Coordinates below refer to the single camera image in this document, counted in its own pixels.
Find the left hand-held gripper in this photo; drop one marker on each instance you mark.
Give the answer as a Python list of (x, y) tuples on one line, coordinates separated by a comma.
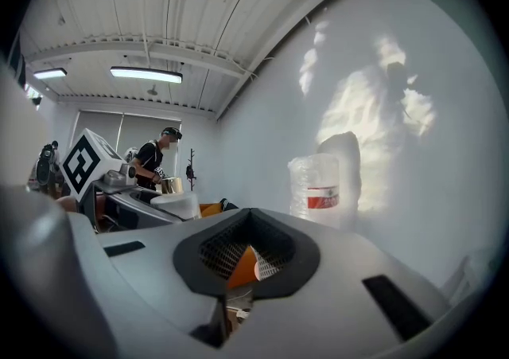
[(85, 166)]

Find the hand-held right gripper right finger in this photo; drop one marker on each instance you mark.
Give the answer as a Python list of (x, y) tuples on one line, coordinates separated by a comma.
[(338, 309)]

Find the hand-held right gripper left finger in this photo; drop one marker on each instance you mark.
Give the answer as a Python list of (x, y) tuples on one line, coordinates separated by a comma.
[(151, 289)]

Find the person's left forearm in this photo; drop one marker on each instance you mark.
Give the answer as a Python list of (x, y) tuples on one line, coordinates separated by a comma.
[(67, 204)]

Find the dark wooden coat rack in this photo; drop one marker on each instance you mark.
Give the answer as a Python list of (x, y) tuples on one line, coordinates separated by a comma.
[(191, 170)]

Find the orange sofa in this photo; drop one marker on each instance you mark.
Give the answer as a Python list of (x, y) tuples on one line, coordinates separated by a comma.
[(240, 270)]

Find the black white striped blanket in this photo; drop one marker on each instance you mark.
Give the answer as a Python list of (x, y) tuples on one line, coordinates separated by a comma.
[(228, 204)]

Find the clear water bottle red label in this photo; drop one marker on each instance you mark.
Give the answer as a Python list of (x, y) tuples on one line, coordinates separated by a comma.
[(314, 190)]

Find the long ceiling light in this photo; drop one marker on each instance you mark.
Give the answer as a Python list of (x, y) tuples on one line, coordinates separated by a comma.
[(146, 75)]

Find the short ceiling light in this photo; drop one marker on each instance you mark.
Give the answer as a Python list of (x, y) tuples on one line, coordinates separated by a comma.
[(49, 73)]

